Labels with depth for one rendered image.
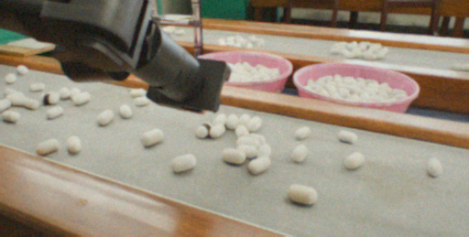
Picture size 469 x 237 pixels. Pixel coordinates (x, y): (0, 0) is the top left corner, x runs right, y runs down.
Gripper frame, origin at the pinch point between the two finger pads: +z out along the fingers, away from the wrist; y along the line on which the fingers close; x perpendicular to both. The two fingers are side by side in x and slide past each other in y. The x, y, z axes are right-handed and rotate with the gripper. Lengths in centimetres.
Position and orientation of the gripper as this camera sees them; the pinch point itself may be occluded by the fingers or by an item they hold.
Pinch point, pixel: (212, 102)
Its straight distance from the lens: 53.1
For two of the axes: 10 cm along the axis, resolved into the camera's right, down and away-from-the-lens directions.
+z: 3.3, 2.9, 9.0
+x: -2.5, 9.4, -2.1
